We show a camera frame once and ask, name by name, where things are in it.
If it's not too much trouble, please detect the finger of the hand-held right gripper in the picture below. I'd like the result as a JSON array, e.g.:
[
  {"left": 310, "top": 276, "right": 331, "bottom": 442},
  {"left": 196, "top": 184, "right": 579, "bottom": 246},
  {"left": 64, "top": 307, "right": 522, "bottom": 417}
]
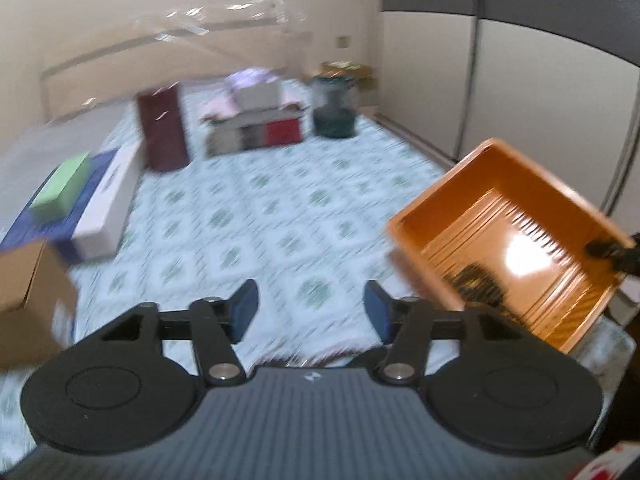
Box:
[{"left": 586, "top": 234, "right": 640, "bottom": 276}]

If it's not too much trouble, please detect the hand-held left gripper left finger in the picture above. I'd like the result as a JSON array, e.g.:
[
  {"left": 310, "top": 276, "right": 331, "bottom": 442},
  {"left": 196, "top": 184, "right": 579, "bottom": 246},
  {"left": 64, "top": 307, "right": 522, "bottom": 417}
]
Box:
[{"left": 100, "top": 280, "right": 261, "bottom": 387}]

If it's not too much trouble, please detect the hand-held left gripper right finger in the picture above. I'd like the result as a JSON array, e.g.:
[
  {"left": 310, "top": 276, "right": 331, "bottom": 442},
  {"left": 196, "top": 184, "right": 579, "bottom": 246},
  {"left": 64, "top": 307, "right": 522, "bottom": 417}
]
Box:
[{"left": 364, "top": 280, "right": 525, "bottom": 387}]

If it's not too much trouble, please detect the dark green bead bracelet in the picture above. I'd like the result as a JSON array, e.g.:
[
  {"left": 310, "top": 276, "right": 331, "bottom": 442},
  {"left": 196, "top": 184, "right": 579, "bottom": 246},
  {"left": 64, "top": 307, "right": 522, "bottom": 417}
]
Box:
[{"left": 447, "top": 261, "right": 507, "bottom": 311}]

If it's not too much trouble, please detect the orange plastic tray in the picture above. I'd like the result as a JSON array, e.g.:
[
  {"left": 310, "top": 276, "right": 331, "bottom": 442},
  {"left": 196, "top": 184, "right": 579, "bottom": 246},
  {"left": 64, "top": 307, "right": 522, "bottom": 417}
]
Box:
[{"left": 384, "top": 137, "right": 637, "bottom": 355}]

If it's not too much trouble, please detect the long white box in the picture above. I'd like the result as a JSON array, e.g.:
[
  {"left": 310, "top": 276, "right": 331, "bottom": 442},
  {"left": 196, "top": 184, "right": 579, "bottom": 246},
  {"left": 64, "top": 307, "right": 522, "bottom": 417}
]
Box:
[{"left": 71, "top": 142, "right": 144, "bottom": 262}]

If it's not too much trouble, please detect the thick red grey book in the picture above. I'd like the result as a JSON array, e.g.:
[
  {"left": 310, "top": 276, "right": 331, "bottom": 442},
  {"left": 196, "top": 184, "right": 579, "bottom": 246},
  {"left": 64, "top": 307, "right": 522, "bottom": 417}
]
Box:
[{"left": 204, "top": 112, "right": 307, "bottom": 159}]

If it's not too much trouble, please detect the white grey sliding wardrobe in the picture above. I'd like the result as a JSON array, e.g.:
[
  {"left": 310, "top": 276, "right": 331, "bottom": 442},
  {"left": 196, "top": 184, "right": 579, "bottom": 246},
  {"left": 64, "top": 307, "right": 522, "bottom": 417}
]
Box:
[{"left": 377, "top": 0, "right": 640, "bottom": 222}]

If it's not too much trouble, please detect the dark red cylindrical box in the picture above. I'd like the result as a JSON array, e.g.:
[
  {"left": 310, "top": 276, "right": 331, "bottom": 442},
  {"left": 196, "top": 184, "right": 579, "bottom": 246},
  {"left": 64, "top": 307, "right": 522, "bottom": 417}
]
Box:
[{"left": 136, "top": 82, "right": 191, "bottom": 173}]

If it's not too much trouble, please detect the pink cover book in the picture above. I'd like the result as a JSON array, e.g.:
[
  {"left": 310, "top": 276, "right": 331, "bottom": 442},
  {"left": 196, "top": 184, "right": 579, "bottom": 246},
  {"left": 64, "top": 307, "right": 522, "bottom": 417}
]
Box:
[{"left": 200, "top": 95, "right": 238, "bottom": 122}]

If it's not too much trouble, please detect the green glass humidifier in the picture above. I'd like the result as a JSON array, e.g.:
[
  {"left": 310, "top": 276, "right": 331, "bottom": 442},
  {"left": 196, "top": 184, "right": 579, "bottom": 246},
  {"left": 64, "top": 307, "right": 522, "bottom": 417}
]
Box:
[{"left": 311, "top": 72, "right": 359, "bottom": 139}]

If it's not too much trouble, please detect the dark blue flat box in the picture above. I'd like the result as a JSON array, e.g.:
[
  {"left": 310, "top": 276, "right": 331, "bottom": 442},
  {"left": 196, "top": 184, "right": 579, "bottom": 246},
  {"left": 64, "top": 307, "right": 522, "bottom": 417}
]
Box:
[{"left": 0, "top": 150, "right": 119, "bottom": 267}]

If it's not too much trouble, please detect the brown cardboard box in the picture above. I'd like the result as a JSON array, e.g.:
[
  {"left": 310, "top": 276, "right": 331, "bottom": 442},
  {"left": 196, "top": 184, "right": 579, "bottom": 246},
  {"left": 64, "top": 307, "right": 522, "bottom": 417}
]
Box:
[{"left": 0, "top": 240, "right": 79, "bottom": 372}]

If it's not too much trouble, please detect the white tissue box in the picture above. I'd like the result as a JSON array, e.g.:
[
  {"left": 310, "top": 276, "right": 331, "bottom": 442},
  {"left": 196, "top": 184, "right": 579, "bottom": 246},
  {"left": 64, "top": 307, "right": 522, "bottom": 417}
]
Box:
[{"left": 226, "top": 66, "right": 284, "bottom": 111}]

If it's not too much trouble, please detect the light green box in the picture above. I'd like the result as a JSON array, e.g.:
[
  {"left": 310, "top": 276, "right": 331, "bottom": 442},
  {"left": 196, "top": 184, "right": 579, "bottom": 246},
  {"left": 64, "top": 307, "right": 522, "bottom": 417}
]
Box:
[{"left": 30, "top": 154, "right": 94, "bottom": 224}]

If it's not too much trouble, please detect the beige bed headboard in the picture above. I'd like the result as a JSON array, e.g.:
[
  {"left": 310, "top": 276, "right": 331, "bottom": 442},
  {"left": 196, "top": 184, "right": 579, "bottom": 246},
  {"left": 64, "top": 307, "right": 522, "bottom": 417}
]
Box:
[{"left": 40, "top": 12, "right": 312, "bottom": 122}]

